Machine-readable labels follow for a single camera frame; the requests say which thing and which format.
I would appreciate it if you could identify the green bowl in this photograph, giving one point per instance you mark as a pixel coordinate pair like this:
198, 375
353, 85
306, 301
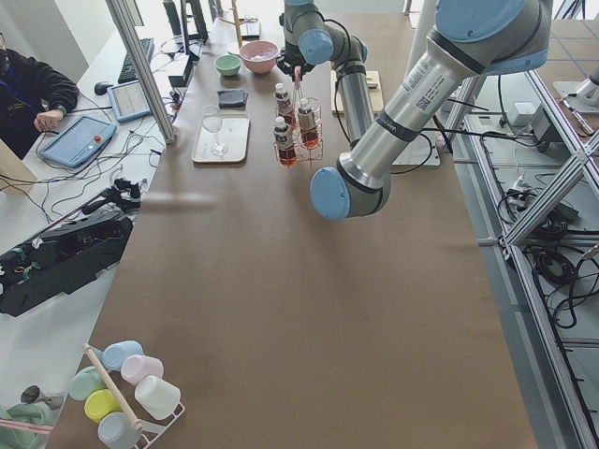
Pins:
228, 65

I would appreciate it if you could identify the white plastic cup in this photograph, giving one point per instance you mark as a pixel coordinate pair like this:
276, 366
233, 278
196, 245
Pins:
157, 396

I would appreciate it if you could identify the seated person dark jacket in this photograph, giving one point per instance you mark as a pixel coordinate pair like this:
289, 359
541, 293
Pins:
34, 99

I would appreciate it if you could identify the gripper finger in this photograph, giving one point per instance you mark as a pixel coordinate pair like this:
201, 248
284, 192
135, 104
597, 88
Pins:
297, 76

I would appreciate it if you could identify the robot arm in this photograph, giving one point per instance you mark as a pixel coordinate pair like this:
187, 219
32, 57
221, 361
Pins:
467, 39

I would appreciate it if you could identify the bamboo cutting board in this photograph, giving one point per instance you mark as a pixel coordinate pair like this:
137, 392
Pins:
375, 94

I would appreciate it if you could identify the pink bowl with ice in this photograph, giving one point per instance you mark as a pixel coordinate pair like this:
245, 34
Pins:
259, 56

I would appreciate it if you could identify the green plastic cup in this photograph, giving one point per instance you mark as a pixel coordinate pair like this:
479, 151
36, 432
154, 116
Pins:
85, 383

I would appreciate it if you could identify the clear wine glass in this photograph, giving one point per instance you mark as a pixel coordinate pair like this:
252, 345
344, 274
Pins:
212, 122

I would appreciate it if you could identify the grey folded cloth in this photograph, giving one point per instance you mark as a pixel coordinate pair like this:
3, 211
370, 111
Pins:
232, 98

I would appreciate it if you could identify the blue teach pendant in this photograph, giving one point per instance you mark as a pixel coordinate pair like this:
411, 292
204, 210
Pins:
128, 101
78, 143

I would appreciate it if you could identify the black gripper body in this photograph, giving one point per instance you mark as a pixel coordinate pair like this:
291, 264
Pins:
293, 62

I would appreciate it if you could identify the blue plastic cup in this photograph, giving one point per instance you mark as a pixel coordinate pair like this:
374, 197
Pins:
115, 354

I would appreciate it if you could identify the wooden cup tree stand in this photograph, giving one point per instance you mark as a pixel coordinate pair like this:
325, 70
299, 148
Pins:
246, 27

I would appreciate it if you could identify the copper wire bottle basket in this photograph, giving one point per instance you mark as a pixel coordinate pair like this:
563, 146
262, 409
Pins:
304, 154

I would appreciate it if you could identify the tea bottle white cap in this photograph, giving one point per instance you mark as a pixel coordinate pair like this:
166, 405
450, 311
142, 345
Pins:
284, 142
284, 104
307, 124

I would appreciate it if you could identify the black equipment case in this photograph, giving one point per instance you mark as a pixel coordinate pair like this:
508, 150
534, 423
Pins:
65, 258

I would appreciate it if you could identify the yellow plastic cup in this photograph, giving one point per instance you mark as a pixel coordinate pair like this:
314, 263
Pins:
100, 404

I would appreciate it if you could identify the grey plastic cup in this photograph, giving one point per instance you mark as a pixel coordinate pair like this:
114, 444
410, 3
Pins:
116, 432

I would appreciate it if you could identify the white cup rack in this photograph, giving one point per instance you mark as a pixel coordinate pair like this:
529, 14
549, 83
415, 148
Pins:
152, 430

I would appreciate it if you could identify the pink plastic cup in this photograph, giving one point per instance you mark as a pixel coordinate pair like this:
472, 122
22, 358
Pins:
137, 367

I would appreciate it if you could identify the cream rabbit tray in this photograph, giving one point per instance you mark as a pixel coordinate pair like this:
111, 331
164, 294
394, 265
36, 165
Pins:
234, 133

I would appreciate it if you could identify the aluminium frame post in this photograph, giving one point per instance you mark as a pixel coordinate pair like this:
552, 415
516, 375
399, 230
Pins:
126, 28

